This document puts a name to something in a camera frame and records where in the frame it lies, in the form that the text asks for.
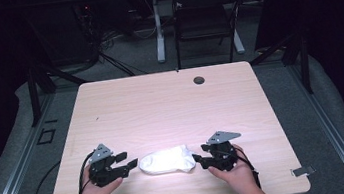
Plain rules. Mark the black metal stand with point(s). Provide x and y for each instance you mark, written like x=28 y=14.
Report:
x=305 y=66
x=33 y=95

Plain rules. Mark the white sock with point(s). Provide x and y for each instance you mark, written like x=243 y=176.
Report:
x=165 y=161
x=190 y=166

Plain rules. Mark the white desk leg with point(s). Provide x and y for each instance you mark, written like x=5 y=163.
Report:
x=160 y=38
x=239 y=42

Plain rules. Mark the dark round table grommet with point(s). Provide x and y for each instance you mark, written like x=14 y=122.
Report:
x=198 y=80

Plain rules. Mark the grey metal table bracket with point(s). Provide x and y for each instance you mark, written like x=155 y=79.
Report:
x=303 y=170

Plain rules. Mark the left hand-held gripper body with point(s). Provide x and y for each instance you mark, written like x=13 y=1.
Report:
x=104 y=173

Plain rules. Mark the black folding chair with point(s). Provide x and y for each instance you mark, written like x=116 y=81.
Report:
x=203 y=19

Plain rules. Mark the person's right hand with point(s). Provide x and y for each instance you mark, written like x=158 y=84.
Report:
x=239 y=177

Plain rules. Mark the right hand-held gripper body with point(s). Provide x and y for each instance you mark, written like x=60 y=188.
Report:
x=223 y=156

